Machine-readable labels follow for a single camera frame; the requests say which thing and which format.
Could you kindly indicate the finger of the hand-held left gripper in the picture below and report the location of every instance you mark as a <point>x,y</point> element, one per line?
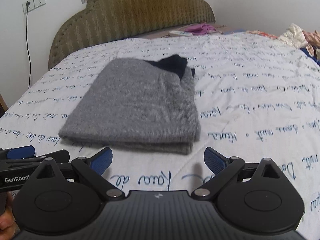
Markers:
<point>21,152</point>
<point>60,155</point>

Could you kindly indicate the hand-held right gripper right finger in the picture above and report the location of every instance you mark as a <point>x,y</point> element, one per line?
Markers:
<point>215,161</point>

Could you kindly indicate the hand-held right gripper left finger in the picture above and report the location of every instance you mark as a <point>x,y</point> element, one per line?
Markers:
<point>101,161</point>

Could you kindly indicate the grey sweater with navy sleeves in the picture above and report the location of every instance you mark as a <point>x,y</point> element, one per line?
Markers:
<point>135,105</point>

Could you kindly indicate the person's left hand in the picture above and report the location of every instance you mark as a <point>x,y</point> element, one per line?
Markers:
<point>7,226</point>

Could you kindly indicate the white script printed quilt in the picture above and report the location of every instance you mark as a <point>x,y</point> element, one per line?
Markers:
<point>255,100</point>

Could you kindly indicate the white power strip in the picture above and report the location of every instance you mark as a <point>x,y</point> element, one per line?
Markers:
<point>180,33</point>

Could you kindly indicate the purple cloth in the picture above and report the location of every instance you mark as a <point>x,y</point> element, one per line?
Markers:
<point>201,28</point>

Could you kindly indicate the orange floral cloth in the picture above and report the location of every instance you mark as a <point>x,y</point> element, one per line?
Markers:
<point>262,34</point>

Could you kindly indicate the white crumpled cloth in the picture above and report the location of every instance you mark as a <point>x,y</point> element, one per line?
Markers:
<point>292,35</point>

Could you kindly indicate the olive upholstered headboard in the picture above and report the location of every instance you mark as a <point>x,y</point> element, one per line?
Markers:
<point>130,10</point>

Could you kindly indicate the pink crumpled cloth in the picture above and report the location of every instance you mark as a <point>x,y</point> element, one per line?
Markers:
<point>312,41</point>

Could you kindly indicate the white wall socket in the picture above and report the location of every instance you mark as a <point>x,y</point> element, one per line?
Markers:
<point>37,2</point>

